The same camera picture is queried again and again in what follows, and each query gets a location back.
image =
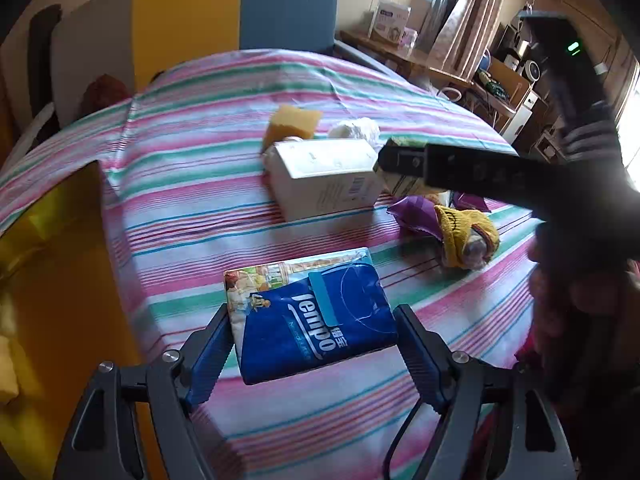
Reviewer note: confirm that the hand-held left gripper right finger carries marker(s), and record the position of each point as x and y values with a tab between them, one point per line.
420	355

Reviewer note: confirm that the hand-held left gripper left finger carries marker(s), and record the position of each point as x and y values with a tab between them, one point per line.
210	360

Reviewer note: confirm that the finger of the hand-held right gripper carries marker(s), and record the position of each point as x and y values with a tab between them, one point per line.
465	170

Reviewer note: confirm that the yellow sock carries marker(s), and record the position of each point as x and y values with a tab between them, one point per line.
460	230

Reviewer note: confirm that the blue tissue pack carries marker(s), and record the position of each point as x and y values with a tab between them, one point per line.
310	325

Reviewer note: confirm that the white cardboard box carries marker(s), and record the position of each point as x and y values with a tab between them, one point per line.
320	180

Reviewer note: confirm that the person's right hand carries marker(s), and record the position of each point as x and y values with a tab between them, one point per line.
582	300

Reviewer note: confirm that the purple foil packet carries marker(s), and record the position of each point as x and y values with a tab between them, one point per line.
415	212

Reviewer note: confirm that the clear yellow-label snack packet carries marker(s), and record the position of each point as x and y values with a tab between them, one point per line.
400	186

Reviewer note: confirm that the cluttered wooden shelf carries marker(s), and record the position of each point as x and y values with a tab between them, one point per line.
515	75

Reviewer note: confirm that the white mug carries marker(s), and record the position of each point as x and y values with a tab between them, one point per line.
450	95

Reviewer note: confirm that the white crumpled plastic bag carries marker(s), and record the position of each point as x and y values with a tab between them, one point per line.
355	129

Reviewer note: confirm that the wooden desk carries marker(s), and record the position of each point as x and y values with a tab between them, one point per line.
395	60

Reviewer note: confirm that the small pink white pack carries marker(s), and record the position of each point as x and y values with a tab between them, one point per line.
408	42

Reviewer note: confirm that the beige curtain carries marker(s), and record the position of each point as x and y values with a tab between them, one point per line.
470	15

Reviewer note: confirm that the white carton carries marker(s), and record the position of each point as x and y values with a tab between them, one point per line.
389	20

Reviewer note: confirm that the yellow sponge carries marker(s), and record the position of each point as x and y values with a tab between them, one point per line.
292	122

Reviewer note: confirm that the striped tablecloth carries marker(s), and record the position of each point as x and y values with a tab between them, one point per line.
200	160

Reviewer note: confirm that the blue chair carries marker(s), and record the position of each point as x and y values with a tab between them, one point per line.
285	5

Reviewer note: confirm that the reddish brown furry thing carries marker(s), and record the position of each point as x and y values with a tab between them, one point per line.
105	92

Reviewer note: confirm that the yellow chair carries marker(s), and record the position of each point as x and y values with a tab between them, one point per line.
185	15

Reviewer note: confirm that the grey chair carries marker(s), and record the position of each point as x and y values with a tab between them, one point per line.
92	55

